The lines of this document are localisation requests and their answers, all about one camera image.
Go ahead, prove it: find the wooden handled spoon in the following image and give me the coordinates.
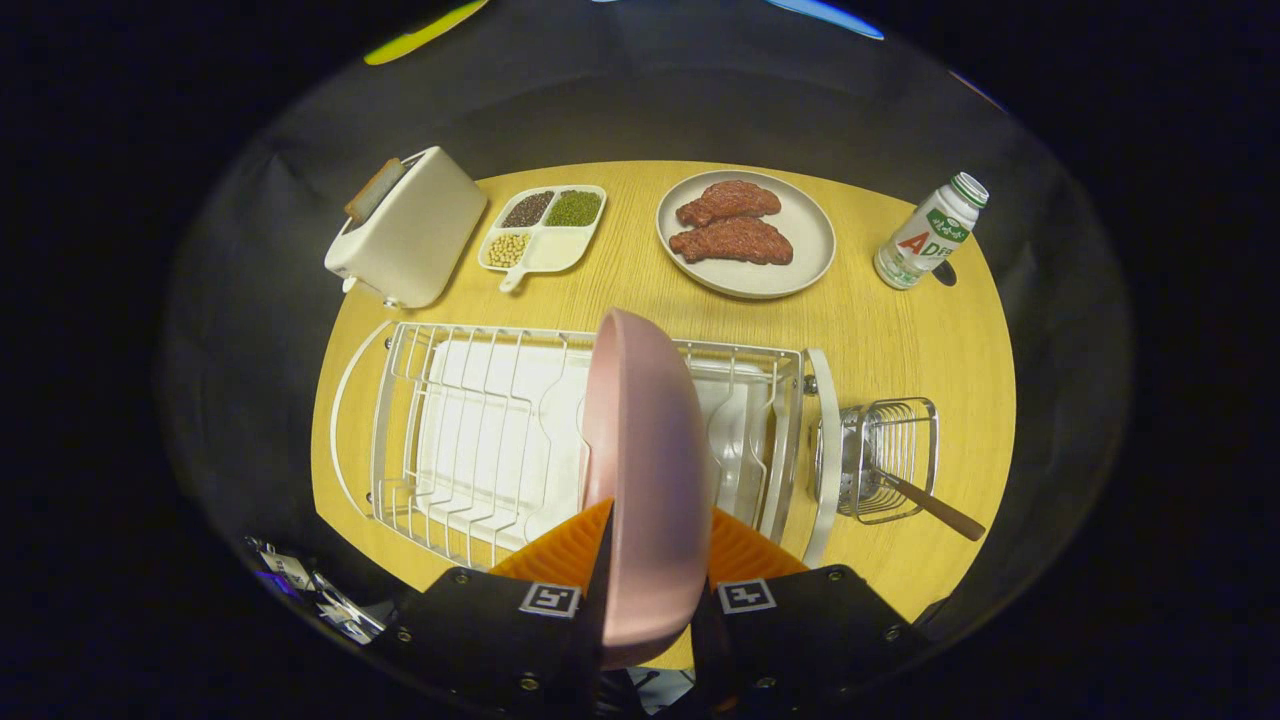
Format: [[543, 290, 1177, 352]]
[[880, 470, 987, 543]]

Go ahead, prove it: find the toast bread slice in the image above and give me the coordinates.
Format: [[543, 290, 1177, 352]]
[[344, 157, 407, 225]]

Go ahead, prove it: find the white green drink bottle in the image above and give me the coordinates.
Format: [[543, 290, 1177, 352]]
[[873, 172, 991, 292]]

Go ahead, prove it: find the white sectioned bean dish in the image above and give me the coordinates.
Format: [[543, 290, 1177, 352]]
[[478, 185, 608, 294]]

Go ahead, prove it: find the white drip tray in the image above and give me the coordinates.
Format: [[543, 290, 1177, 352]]
[[415, 338, 776, 551]]

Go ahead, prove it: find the pink plate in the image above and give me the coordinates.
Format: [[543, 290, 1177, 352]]
[[580, 308, 716, 671]]

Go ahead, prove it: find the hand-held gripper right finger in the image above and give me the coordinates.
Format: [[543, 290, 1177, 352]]
[[690, 507, 931, 717]]

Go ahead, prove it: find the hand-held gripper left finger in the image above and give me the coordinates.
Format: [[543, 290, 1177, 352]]
[[380, 497, 613, 720]]

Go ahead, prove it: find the brown meat piece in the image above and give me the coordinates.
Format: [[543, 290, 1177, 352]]
[[668, 217, 794, 267], [676, 180, 783, 228]]

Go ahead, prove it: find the beige round plate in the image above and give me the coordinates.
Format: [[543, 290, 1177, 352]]
[[656, 170, 837, 301]]

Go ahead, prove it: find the metal wire basket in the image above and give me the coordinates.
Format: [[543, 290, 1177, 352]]
[[812, 397, 941, 526]]

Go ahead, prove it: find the white toaster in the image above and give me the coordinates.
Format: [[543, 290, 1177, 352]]
[[324, 146, 490, 310]]

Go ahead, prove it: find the white wire dish rack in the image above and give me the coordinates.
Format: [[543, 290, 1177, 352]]
[[330, 320, 846, 571]]

